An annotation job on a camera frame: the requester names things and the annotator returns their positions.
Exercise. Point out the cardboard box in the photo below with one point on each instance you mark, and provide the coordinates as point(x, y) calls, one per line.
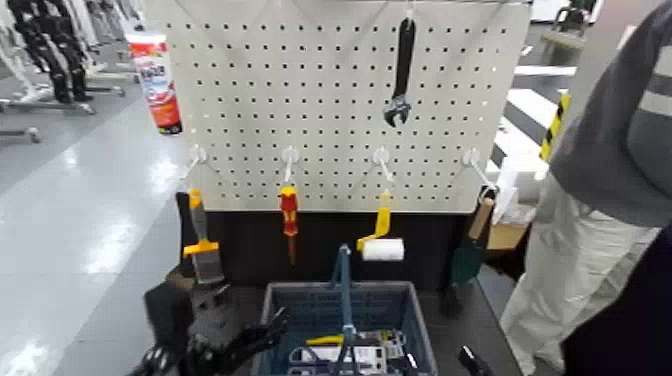
point(506, 236)

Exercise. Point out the red white sealant tube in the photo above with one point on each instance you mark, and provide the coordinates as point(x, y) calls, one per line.
point(157, 84)

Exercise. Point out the person grey sweater white trousers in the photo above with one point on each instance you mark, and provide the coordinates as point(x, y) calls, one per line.
point(604, 157)

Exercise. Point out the red yellow screwdriver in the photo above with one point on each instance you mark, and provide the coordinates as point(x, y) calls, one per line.
point(288, 210)

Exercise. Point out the white pegboard hook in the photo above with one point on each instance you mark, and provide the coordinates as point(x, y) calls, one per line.
point(198, 155)
point(289, 156)
point(380, 156)
point(471, 156)
point(409, 10)

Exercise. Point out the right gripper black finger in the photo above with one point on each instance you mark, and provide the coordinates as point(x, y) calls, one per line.
point(475, 362)

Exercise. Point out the dark chair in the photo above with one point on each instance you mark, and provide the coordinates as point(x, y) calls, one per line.
point(569, 21)

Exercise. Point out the yellow black striped post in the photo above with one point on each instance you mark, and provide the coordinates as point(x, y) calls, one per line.
point(554, 126)

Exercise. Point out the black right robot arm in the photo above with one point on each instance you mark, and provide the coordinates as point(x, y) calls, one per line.
point(630, 325)

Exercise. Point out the black robot on stand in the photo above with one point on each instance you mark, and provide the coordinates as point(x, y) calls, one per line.
point(63, 52)

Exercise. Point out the black back panel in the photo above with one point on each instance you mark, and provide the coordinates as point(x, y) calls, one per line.
point(252, 241)

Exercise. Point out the white pegboard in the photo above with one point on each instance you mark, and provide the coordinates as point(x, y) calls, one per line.
point(325, 105)

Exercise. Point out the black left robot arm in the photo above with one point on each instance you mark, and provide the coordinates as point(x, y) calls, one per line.
point(168, 315)

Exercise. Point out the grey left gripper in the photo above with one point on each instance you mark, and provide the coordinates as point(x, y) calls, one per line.
point(212, 325)

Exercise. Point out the grey teal folding crate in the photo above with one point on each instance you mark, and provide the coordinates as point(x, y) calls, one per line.
point(315, 310)

